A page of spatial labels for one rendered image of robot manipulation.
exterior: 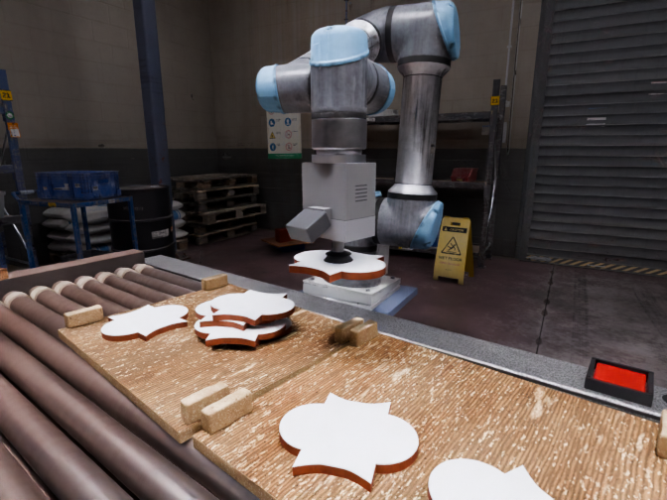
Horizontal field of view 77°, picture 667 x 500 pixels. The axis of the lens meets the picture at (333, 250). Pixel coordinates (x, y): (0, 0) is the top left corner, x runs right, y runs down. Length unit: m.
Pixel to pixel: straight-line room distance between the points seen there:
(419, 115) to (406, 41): 0.16
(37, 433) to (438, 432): 0.46
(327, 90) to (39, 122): 5.21
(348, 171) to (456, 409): 0.32
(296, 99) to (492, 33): 4.72
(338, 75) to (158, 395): 0.46
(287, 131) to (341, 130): 5.76
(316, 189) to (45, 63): 5.32
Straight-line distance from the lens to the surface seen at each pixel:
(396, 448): 0.47
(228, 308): 0.72
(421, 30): 1.00
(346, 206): 0.55
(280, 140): 6.38
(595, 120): 5.11
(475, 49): 5.36
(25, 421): 0.66
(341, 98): 0.56
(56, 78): 5.82
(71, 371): 0.77
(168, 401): 0.59
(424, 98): 0.98
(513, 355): 0.75
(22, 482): 0.56
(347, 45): 0.57
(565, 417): 0.59
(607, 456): 0.55
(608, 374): 0.73
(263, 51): 6.68
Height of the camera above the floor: 1.24
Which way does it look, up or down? 14 degrees down
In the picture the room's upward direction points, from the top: straight up
